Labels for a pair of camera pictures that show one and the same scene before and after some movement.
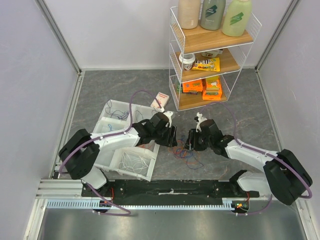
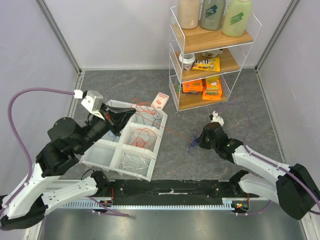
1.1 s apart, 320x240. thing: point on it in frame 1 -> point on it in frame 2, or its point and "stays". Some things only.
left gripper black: (169, 141) -> (117, 117)
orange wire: (185, 152) -> (147, 110)
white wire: (137, 165) stays
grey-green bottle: (212, 14) stays
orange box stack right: (212, 88) stays
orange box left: (192, 86) stays
